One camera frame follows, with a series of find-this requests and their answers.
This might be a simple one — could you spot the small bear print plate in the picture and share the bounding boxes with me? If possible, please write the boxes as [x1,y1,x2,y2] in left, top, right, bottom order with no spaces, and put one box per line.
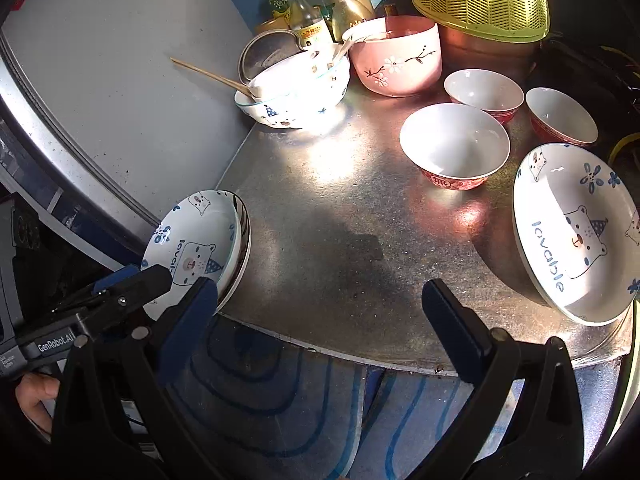
[141,190,252,321]

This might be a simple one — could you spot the red white bowl front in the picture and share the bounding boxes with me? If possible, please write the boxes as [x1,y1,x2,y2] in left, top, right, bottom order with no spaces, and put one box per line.
[399,103,511,191]

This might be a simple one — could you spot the red white bowl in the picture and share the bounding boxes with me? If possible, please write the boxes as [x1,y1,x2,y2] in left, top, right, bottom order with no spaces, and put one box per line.
[525,87,599,148]
[444,68,525,125]
[399,103,511,191]

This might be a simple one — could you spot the person's left hand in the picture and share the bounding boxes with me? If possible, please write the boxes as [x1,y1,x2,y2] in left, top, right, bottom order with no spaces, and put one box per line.
[15,373,60,436]

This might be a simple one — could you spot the large lovable bear plate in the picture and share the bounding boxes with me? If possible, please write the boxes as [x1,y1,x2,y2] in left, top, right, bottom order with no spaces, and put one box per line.
[512,143,639,326]

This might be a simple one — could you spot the wooden chopsticks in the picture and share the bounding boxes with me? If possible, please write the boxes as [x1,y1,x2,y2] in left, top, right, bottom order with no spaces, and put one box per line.
[170,58,254,99]

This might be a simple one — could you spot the blue rim bear bowl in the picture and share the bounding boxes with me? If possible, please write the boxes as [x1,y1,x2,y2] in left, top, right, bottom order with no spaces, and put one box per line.
[234,87,347,129]

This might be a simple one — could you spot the white stacked small bowl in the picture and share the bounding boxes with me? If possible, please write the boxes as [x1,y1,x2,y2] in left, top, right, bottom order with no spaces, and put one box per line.
[248,48,350,115]

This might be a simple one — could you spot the copper metal basin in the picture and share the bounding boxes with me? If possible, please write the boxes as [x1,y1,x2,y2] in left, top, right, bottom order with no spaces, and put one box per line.
[439,25,540,81]

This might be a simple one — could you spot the pink blossom bowl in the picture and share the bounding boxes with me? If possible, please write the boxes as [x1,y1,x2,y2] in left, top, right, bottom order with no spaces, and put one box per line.
[342,15,442,98]

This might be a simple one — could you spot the clear labelled sauce bottle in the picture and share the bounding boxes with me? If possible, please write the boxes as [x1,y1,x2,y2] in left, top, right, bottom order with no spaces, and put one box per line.
[288,0,334,50]

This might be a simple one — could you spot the yellow oil bottle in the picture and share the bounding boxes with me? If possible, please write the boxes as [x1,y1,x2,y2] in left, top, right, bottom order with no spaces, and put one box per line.
[331,0,375,42]

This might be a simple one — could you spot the yellow cable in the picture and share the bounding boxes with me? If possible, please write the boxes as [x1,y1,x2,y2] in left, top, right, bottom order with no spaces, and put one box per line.
[606,131,640,166]

